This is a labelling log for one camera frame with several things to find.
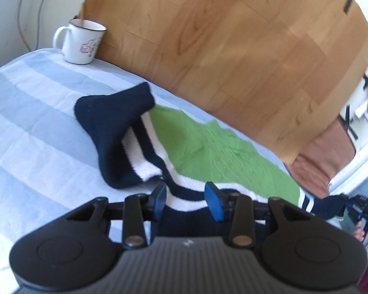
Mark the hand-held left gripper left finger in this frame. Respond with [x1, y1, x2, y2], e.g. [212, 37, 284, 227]
[66, 182, 168, 249]

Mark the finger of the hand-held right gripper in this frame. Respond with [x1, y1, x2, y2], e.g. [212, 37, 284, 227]
[339, 193, 360, 219]

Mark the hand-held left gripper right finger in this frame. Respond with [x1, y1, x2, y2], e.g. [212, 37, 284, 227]
[204, 182, 312, 249]

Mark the navy white green striped sweater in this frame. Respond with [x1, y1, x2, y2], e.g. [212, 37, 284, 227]
[74, 82, 345, 239]

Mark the brown cushion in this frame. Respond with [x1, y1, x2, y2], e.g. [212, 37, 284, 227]
[290, 119, 356, 199]

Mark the black tape cross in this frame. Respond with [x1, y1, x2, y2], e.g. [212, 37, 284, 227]
[340, 104, 360, 140]

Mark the blue white striped bed sheet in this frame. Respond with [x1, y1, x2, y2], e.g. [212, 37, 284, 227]
[0, 48, 358, 294]

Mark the white enamel mug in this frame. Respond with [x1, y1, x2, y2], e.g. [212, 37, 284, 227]
[53, 19, 107, 65]

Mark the grey cable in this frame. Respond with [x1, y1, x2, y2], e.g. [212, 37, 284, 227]
[34, 0, 55, 50]

